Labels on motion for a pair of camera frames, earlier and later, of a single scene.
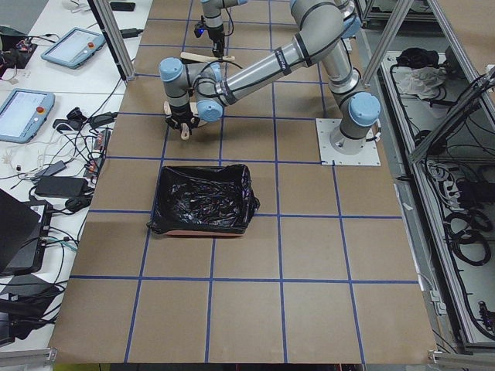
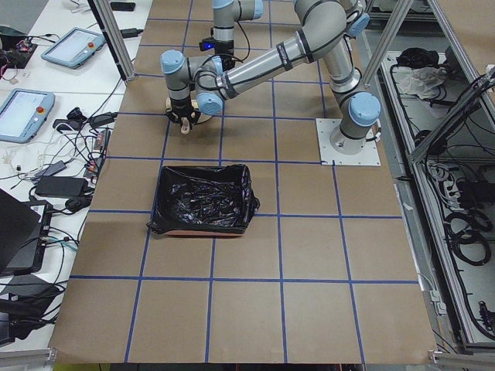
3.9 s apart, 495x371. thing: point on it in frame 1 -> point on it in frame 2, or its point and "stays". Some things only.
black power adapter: x=61 y=186 stays
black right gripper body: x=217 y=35 -> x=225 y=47
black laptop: x=24 y=228 stays
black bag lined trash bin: x=203 y=199 stays
